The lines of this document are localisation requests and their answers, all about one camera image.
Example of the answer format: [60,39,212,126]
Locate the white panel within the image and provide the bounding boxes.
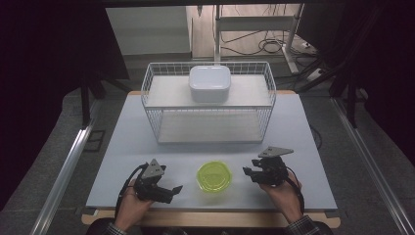
[105,5,193,57]

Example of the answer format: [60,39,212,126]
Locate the yellow-green plastic bowl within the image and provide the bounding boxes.
[195,160,234,194]

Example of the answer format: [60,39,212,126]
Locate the white desk frame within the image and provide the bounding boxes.
[212,3,304,75]

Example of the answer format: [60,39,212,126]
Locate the white wire shelf rack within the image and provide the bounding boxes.
[140,61,278,145]

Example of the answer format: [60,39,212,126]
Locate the white power strip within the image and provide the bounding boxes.
[305,68,328,83]

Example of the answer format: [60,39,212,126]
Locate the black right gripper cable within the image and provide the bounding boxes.
[285,165,306,214]

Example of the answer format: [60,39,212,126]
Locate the aluminium rail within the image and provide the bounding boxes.
[330,97,415,235]
[29,117,98,235]

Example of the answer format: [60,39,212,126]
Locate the black floor cables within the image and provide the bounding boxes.
[220,28,316,57]

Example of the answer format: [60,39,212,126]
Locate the white square bowl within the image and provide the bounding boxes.
[188,65,232,104]

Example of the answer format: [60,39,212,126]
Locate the person's left hand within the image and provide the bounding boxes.
[113,187,155,232]

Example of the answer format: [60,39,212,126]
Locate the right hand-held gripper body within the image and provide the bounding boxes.
[251,146,295,188]

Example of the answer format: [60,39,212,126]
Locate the black metal stand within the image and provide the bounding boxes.
[79,72,133,129]
[295,58,363,129]

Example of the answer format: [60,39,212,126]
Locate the light grey table mat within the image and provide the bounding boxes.
[85,93,339,212]

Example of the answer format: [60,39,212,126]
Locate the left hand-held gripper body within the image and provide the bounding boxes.
[132,158,174,205]

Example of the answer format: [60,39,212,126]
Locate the thin black cable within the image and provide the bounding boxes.
[309,124,324,150]

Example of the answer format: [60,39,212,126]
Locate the person's right hand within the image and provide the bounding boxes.
[258,176,305,225]

